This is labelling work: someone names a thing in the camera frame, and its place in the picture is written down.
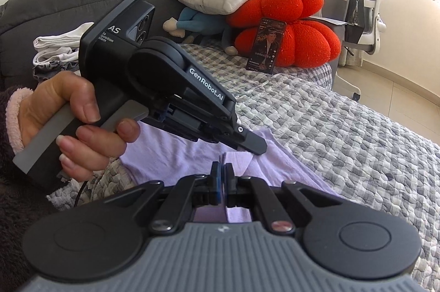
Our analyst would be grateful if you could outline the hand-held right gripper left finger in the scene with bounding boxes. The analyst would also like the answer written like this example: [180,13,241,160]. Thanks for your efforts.
[103,162,222,233]

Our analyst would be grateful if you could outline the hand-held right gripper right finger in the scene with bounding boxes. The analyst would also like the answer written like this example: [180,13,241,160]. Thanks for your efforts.
[223,163,339,232]

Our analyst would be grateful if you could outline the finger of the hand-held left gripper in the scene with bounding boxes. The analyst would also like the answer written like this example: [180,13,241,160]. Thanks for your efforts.
[220,125,268,155]

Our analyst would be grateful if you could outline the purple long-sleeve shirt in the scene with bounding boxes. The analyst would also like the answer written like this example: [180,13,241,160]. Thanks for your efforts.
[119,120,332,224]

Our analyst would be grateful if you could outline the person's left forearm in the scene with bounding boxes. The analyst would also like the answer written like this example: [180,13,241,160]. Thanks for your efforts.
[0,86,93,292]

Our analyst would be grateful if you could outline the white folded clothes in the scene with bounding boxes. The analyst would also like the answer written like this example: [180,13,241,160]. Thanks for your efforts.
[32,22,95,66]

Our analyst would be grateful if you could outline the person's left hand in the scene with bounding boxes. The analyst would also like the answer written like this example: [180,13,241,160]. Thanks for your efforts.
[17,71,141,182]

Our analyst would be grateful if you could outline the blue plush toy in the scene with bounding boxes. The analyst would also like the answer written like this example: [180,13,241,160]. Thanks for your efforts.
[163,7,239,55]

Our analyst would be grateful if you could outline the grey checked quilted blanket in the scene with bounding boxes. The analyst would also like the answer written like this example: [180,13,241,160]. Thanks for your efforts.
[46,72,440,292]

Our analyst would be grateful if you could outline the black smartphone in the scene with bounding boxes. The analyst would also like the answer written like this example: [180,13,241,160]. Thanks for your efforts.
[246,17,287,76]

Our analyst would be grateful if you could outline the grey ruffled cloth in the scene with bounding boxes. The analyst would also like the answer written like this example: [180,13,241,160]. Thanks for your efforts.
[32,63,81,83]

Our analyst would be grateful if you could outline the red flower cushion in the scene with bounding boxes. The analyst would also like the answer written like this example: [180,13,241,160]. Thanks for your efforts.
[225,0,342,68]

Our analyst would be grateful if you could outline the white paper sheet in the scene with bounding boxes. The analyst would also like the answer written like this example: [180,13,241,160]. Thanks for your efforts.
[309,15,348,26]

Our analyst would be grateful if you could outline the black hanging bag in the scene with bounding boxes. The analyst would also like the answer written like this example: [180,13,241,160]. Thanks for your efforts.
[345,0,365,43]

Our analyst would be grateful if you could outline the white office chair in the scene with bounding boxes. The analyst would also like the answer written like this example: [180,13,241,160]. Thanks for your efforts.
[311,0,391,98]

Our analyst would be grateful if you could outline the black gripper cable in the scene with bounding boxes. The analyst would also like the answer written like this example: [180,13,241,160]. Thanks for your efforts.
[73,179,90,207]

